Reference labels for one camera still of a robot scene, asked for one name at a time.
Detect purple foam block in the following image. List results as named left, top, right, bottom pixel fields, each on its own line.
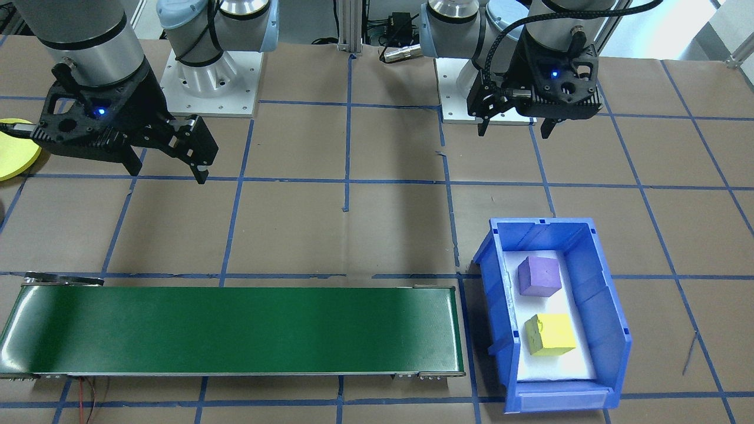
left=517, top=255, right=562, bottom=297

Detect yellow foam block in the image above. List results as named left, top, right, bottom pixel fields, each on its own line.
left=524, top=313, right=577, bottom=356

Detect yellow round plate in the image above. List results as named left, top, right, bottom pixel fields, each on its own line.
left=0, top=118, right=43, bottom=182

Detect silver cylindrical connector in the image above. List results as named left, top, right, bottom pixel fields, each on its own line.
left=380, top=46, right=422, bottom=63

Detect black power adapter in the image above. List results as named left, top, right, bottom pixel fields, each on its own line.
left=389, top=12, right=413, bottom=39

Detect blue plastic storage bin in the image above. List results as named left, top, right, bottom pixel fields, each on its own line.
left=473, top=218, right=633, bottom=414

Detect green conveyor belt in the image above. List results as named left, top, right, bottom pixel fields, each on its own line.
left=0, top=272, right=466, bottom=380

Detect white foam pad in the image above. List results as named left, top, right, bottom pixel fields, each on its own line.
left=504, top=250, right=598, bottom=382

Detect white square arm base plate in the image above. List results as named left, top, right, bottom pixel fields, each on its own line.
left=435, top=58, right=538, bottom=125
left=160, top=50, right=264, bottom=117

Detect black braided cable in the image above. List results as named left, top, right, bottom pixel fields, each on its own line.
left=484, top=0, right=663, bottom=89

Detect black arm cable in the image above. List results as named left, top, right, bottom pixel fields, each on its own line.
left=174, top=0, right=223, bottom=67

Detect aluminium frame post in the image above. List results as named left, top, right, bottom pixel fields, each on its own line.
left=338, top=0, right=364, bottom=55

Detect white metal frame bar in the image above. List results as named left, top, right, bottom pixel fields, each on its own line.
left=726, top=35, right=754, bottom=69

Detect thin red and black wires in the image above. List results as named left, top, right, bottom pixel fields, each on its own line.
left=80, top=377, right=113, bottom=424

